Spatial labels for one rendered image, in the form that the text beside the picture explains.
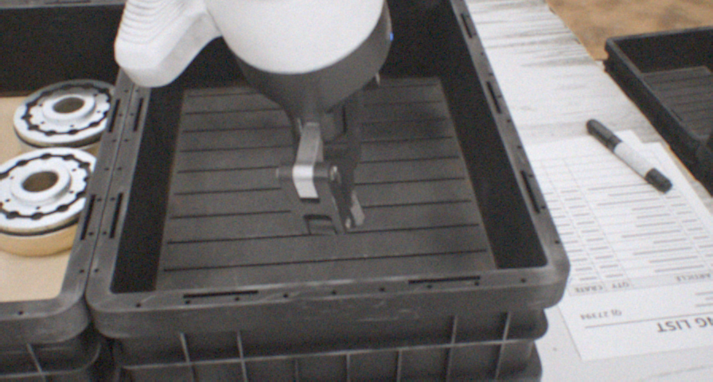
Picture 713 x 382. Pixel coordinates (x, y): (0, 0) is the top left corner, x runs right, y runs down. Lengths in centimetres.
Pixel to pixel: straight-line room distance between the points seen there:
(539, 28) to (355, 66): 89
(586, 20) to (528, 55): 161
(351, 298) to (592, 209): 48
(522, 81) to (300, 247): 53
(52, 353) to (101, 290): 6
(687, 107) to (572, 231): 108
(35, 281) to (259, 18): 40
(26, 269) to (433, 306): 34
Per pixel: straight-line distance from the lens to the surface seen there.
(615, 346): 77
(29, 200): 68
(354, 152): 40
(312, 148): 37
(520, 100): 105
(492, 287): 48
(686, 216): 92
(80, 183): 68
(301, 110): 36
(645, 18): 282
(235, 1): 30
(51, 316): 49
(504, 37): 118
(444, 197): 69
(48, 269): 67
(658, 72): 202
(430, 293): 47
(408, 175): 71
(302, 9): 30
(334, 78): 34
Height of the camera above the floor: 128
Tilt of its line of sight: 41 degrees down
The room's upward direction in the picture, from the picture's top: straight up
